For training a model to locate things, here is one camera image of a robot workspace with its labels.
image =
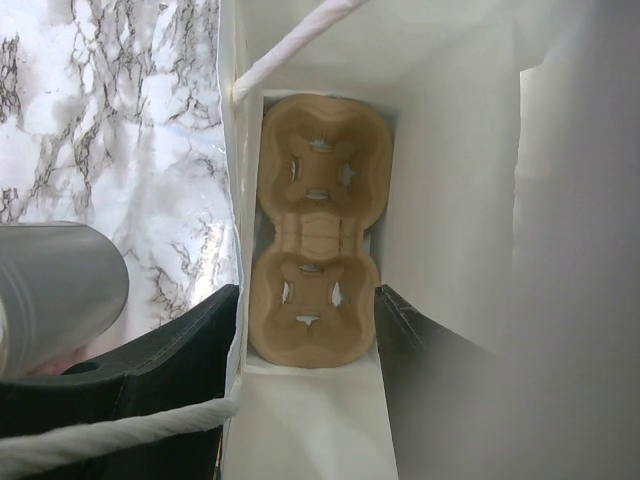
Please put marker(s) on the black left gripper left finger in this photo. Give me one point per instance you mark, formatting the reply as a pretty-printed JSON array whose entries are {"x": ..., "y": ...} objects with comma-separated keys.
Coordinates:
[{"x": 183, "y": 362}]

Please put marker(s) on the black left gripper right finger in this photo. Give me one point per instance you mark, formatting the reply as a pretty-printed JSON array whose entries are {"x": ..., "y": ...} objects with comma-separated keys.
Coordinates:
[{"x": 412, "y": 344}]

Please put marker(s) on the brown cardboard cup carrier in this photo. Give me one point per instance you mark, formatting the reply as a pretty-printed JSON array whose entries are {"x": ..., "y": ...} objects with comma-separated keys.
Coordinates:
[{"x": 323, "y": 180}]

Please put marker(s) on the grey metal straw holder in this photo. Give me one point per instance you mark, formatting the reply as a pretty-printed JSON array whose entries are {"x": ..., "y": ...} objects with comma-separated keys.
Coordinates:
[{"x": 62, "y": 285}]

